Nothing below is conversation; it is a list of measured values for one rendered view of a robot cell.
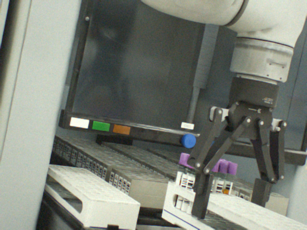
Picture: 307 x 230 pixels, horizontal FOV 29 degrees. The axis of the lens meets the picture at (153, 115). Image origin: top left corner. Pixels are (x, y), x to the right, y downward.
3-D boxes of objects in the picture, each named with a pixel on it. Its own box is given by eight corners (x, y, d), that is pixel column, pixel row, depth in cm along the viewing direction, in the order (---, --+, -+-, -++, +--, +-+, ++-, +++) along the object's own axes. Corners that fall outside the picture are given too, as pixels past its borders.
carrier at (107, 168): (143, 193, 143) (148, 168, 143) (147, 195, 142) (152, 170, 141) (98, 188, 138) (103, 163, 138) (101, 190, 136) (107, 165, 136)
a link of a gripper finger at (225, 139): (253, 120, 93) (248, 115, 92) (209, 177, 91) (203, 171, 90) (239, 117, 96) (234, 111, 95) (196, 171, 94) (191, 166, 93)
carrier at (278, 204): (279, 220, 145) (284, 196, 145) (284, 223, 143) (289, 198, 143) (239, 216, 140) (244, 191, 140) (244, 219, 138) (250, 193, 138)
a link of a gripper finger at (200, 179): (210, 162, 92) (194, 160, 90) (203, 194, 92) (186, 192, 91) (205, 160, 93) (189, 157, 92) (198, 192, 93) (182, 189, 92)
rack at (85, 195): (37, 190, 131) (43, 163, 130) (80, 195, 135) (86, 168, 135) (83, 234, 104) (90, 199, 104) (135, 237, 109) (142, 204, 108)
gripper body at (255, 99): (248, 76, 89) (235, 137, 89) (293, 86, 93) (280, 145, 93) (221, 73, 96) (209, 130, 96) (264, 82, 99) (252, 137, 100)
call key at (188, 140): (179, 146, 127) (182, 132, 127) (192, 148, 128) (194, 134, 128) (182, 147, 126) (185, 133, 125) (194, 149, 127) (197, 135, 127)
